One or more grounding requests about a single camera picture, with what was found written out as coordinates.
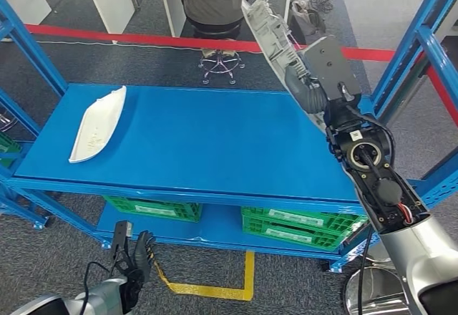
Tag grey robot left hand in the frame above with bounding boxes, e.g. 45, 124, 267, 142
118, 231, 155, 314

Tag silver plastic wheel hubcap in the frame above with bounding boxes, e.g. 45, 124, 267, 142
241, 0, 327, 136

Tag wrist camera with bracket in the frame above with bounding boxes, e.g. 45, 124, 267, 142
303, 35, 363, 102
111, 220, 134, 276

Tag chrome base stool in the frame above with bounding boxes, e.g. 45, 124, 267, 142
186, 19, 247, 86

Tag grey metal post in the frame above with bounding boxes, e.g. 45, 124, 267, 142
385, 52, 430, 124

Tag blue metal shelf rack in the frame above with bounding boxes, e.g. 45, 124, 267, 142
0, 87, 49, 231
0, 0, 458, 273

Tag white plastic trim part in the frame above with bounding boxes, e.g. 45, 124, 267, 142
69, 84, 128, 165

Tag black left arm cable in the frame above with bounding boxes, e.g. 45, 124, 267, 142
79, 261, 115, 315

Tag black and grey bag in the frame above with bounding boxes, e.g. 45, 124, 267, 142
288, 0, 327, 46

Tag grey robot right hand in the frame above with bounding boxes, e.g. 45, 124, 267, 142
284, 66, 312, 111

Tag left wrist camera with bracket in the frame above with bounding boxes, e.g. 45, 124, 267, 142
111, 220, 134, 276

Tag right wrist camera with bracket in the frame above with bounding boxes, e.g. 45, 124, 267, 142
303, 35, 363, 102

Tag red barrier tape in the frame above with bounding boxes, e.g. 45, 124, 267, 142
25, 23, 458, 129

